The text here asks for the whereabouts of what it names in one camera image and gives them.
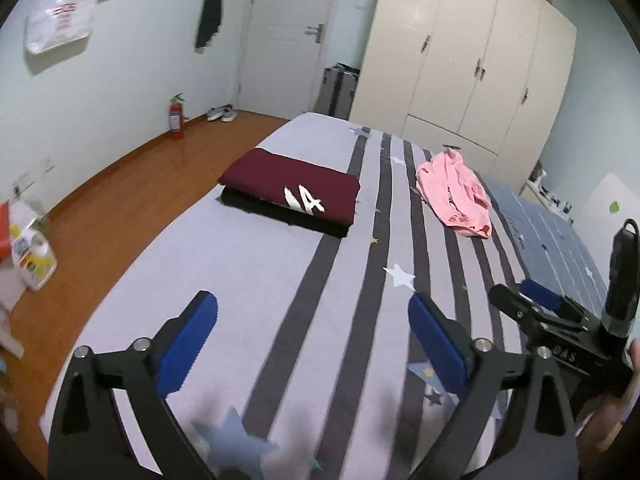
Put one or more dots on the pink garment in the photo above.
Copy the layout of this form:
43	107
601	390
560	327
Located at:
455	185

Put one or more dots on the red fire extinguisher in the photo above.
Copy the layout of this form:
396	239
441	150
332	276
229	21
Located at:
175	120

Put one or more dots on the green sticker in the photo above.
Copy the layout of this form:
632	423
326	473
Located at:
614	207

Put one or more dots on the person's right hand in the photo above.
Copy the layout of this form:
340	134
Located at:
605	425

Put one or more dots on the grey shoe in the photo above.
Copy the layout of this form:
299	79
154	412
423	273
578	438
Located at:
228	113
214	114

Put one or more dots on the white board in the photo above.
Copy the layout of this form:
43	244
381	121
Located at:
595	225

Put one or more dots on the maroon shirt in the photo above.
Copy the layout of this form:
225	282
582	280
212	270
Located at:
280	175

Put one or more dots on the hanging black garment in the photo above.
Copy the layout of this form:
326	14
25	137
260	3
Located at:
210	10

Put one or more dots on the white tote bag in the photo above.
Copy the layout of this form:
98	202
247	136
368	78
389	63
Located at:
57	25

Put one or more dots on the white detergent bottle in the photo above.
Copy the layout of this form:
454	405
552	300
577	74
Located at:
32	260

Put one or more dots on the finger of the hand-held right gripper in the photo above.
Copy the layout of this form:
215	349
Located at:
510	300
542	294

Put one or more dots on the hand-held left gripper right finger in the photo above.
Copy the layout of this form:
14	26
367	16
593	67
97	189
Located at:
440	345

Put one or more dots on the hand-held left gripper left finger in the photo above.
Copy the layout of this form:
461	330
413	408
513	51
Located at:
190	340

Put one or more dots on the striped bed sheet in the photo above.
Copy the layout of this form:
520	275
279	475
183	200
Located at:
240	280

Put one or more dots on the black folded garment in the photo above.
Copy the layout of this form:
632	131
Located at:
260	207

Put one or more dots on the cream wardrobe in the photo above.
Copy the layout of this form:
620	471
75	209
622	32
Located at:
450	60

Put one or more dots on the white door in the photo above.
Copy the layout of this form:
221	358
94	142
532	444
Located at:
285	60

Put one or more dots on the cluttered nightstand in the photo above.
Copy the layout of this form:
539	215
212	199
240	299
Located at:
545	192

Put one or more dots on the blue-grey quilt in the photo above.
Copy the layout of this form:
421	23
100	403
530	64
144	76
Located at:
550	240

